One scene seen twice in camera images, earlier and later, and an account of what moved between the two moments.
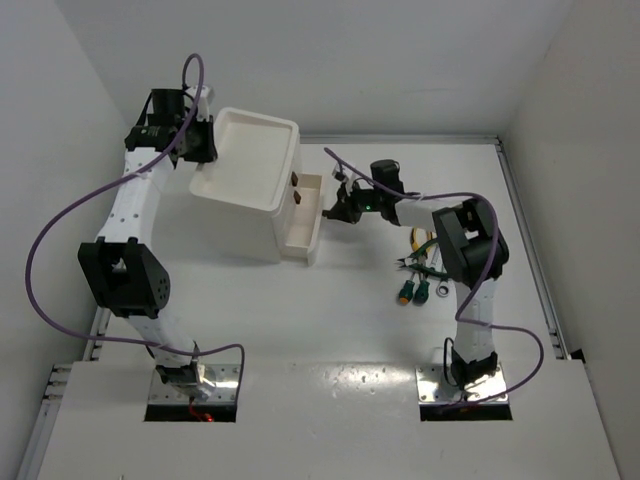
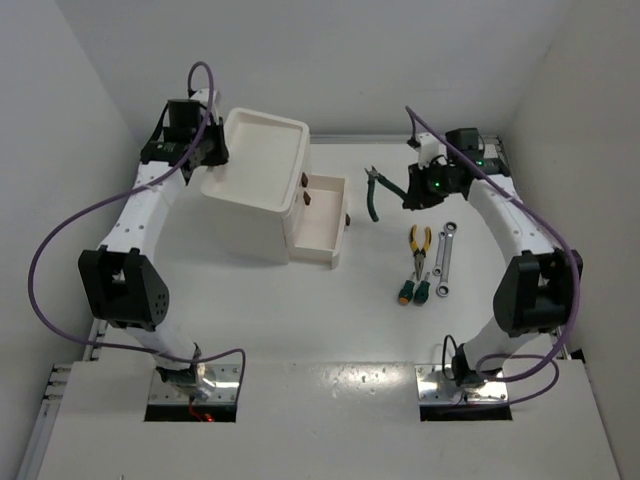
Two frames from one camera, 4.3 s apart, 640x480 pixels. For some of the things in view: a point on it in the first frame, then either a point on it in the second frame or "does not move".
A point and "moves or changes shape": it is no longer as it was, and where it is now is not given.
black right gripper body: x=363 y=200 to x=431 y=185
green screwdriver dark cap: x=422 y=293 does not move
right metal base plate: x=433 y=388 does not move
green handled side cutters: x=410 y=262 moves or changes shape
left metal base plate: x=223 y=377 does not move
